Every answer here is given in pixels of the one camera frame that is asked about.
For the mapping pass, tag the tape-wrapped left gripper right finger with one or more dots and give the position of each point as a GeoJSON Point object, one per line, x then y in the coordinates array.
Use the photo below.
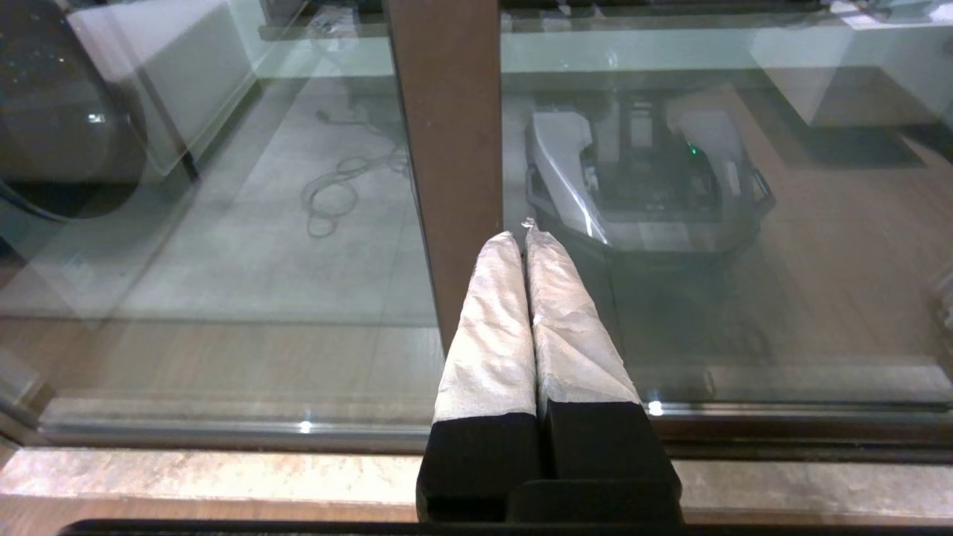
{"type": "Point", "coordinates": [573, 335]}

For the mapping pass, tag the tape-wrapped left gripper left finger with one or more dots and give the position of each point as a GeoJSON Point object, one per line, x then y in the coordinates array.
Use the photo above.
{"type": "Point", "coordinates": [488, 335]}

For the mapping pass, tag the brown framed sliding glass door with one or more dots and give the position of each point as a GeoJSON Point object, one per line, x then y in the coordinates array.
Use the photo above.
{"type": "Point", "coordinates": [819, 298]}

